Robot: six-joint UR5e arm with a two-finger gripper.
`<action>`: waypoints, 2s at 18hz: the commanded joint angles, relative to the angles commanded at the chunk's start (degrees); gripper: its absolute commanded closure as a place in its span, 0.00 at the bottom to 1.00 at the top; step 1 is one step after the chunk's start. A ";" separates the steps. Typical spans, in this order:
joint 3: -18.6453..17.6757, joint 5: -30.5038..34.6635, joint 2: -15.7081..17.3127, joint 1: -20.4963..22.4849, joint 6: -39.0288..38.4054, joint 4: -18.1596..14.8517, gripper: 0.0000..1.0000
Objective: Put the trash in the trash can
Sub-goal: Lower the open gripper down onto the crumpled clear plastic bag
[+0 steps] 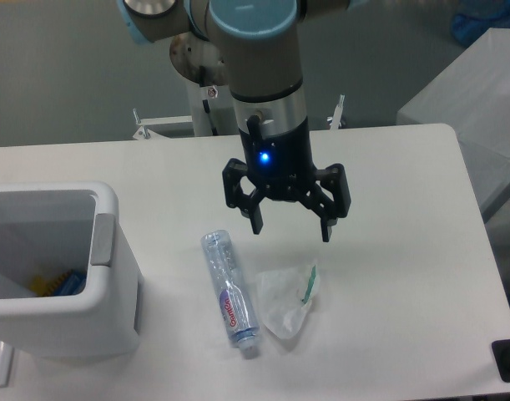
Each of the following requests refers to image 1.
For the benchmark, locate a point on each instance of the blue bag in corner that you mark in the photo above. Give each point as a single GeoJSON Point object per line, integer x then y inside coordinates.
{"type": "Point", "coordinates": [473, 18]}

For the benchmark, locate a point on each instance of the clear plastic wrapper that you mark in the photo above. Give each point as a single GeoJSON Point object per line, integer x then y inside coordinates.
{"type": "Point", "coordinates": [285, 297]}

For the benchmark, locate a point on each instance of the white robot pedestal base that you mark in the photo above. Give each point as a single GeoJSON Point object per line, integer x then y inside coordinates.
{"type": "Point", "coordinates": [223, 97]}

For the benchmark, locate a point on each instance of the grey covered side table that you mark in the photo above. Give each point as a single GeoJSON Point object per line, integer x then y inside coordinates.
{"type": "Point", "coordinates": [472, 95]}

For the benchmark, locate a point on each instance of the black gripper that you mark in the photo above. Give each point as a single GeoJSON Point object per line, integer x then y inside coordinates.
{"type": "Point", "coordinates": [281, 168]}

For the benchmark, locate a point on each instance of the crushed clear plastic bottle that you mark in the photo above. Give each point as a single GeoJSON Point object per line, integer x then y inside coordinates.
{"type": "Point", "coordinates": [236, 308]}

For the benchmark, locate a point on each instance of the black device at table edge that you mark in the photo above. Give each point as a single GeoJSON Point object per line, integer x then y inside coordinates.
{"type": "Point", "coordinates": [501, 353]}

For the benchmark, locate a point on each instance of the white plastic trash can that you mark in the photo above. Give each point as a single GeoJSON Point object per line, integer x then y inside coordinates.
{"type": "Point", "coordinates": [47, 229]}

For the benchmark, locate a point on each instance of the yellow and blue trash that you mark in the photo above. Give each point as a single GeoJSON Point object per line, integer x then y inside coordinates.
{"type": "Point", "coordinates": [67, 284]}

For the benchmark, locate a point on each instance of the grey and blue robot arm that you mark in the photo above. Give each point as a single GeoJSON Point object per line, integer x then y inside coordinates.
{"type": "Point", "coordinates": [258, 43]}

